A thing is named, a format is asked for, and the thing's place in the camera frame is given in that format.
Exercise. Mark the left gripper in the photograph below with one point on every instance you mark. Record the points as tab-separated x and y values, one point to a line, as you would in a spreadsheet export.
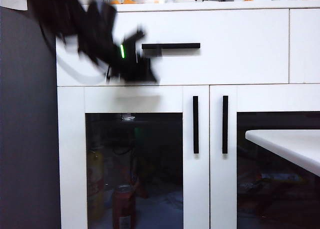
137	71

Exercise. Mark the white glass cabinet door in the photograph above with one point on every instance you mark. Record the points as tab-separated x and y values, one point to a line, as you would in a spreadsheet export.
262	96
71	164

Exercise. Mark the red beverage can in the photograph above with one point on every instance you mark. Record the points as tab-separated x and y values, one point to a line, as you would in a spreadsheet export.
123	206

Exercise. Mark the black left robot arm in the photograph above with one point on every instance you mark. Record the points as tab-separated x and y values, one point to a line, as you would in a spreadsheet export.
75	19

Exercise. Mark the white cabinet body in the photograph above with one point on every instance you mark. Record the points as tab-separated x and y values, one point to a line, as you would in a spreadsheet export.
200	7

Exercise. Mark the wide white drawer front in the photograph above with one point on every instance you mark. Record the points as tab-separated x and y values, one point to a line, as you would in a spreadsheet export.
225	51

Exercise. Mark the yellow detergent bottle green cap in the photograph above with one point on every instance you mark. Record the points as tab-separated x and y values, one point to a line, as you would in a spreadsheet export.
96	189

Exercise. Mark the narrow white drawer front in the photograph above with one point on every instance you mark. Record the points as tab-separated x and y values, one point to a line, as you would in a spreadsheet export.
305	39

